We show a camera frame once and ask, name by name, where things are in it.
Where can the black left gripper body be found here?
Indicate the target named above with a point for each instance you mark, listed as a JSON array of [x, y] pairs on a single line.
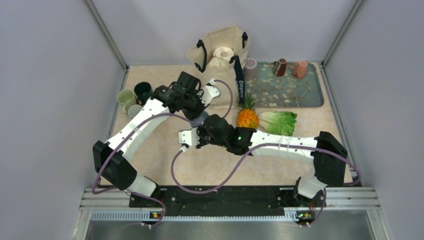
[[193, 104]]

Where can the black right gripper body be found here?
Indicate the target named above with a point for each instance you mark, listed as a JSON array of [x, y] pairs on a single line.
[[205, 138]]

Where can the dark teal mug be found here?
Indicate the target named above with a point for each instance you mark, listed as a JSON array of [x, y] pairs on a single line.
[[142, 91]]

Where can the blue-grey patterned mug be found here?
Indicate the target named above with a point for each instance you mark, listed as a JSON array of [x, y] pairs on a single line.
[[134, 110]]

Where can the pale green mug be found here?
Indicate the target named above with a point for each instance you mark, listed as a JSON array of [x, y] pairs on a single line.
[[126, 98]]

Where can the white footed mug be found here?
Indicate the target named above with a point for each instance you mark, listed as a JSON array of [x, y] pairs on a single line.
[[199, 120]]

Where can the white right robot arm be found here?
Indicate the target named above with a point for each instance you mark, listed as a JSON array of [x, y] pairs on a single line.
[[326, 155]]

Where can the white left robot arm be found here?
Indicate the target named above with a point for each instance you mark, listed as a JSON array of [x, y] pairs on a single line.
[[112, 158]]

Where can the lilac mug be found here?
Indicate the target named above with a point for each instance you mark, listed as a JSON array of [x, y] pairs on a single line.
[[250, 69]]

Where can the dark brown mug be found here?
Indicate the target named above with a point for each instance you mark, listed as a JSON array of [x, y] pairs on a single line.
[[279, 67]]

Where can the terracotta pink mug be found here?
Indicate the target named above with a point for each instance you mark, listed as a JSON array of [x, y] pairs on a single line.
[[299, 69]]

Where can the orange toy pineapple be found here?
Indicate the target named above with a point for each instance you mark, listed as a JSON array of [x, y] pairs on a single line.
[[247, 116]]

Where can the cream canvas tote bag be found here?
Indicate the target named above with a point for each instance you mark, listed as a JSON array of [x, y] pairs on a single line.
[[202, 52]]

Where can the cream item inside bag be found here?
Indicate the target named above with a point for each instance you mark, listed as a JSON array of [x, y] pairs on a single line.
[[221, 57]]

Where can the teal floral tray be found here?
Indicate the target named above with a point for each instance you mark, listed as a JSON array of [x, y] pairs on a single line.
[[287, 91]]

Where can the green toy lettuce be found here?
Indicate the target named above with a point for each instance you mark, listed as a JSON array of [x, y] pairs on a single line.
[[278, 122]]

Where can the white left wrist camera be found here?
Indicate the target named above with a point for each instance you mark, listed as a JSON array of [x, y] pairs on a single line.
[[209, 92]]

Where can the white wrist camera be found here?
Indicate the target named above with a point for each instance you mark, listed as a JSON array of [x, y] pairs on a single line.
[[188, 138], [209, 92]]

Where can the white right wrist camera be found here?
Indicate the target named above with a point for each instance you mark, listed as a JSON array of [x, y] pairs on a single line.
[[188, 138]]

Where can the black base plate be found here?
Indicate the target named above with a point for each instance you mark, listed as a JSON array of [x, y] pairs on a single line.
[[229, 201]]

